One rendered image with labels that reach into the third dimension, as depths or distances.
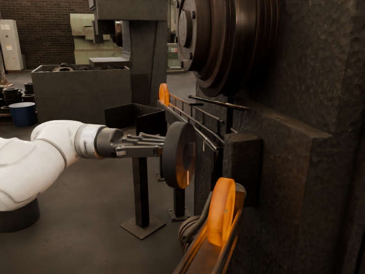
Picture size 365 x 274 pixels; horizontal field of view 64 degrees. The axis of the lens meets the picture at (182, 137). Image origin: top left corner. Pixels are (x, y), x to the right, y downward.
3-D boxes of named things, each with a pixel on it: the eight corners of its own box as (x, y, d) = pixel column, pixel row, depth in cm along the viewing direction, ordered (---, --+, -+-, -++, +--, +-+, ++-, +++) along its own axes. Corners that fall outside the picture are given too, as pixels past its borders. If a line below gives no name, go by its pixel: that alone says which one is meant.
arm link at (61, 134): (102, 147, 83) (74, 176, 73) (58, 143, 88) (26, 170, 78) (91, 113, 78) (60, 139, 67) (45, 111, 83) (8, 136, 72)
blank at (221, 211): (228, 246, 73) (215, 243, 74) (238, 184, 77) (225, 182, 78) (218, 249, 58) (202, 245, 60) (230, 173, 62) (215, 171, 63)
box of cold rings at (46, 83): (125, 114, 427) (121, 59, 401) (134, 131, 353) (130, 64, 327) (49, 120, 397) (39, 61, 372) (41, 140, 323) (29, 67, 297)
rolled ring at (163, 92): (165, 89, 203) (169, 89, 204) (159, 79, 218) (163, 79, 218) (164, 113, 213) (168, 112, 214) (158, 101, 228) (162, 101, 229)
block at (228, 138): (247, 194, 103) (253, 130, 96) (258, 206, 96) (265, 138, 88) (219, 198, 101) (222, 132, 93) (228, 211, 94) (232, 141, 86)
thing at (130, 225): (139, 209, 195) (133, 103, 172) (167, 224, 179) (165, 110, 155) (114, 222, 181) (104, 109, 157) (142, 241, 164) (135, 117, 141)
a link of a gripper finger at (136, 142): (123, 137, 71) (120, 138, 70) (165, 140, 68) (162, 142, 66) (125, 151, 73) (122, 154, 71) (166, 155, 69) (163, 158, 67)
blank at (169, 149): (197, 117, 73) (184, 116, 74) (175, 128, 59) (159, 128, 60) (197, 175, 76) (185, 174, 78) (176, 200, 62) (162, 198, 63)
